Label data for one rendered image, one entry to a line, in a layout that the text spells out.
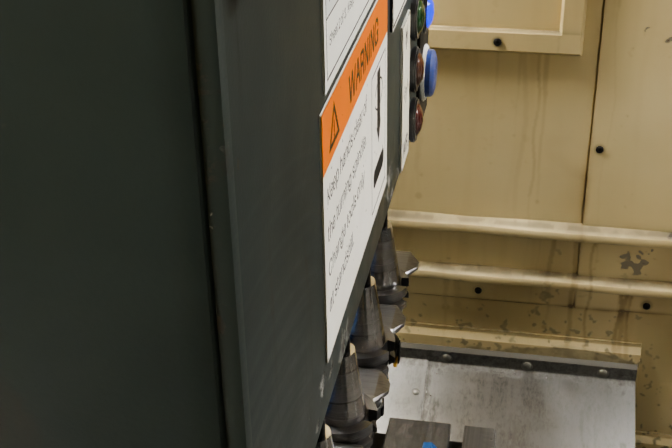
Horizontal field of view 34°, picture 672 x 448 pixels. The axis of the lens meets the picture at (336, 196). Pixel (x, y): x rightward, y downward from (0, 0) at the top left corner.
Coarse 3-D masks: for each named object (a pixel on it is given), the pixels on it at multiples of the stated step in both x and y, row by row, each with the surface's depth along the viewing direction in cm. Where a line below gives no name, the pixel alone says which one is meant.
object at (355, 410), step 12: (348, 360) 94; (348, 372) 95; (336, 384) 95; (348, 384) 95; (360, 384) 96; (336, 396) 95; (348, 396) 95; (360, 396) 96; (336, 408) 96; (348, 408) 96; (360, 408) 97; (336, 420) 96; (348, 420) 96; (360, 420) 97
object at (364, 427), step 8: (368, 400) 100; (368, 408) 99; (376, 408) 99; (368, 416) 99; (376, 416) 99; (360, 424) 97; (368, 424) 97; (376, 424) 100; (336, 432) 96; (344, 432) 96; (352, 432) 96; (360, 432) 96; (368, 432) 97; (336, 440) 96; (344, 440) 96; (352, 440) 96; (360, 440) 97; (368, 440) 98
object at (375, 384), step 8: (360, 368) 105; (368, 368) 105; (376, 368) 106; (368, 376) 104; (376, 376) 104; (384, 376) 104; (368, 384) 103; (376, 384) 103; (384, 384) 103; (368, 392) 102; (376, 392) 102; (384, 392) 102; (376, 400) 101
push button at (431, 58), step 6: (432, 54) 68; (426, 60) 68; (432, 60) 68; (426, 66) 68; (432, 66) 68; (426, 72) 68; (432, 72) 68; (426, 78) 68; (432, 78) 68; (426, 84) 68; (432, 84) 68; (426, 90) 69; (432, 90) 69; (426, 96) 69
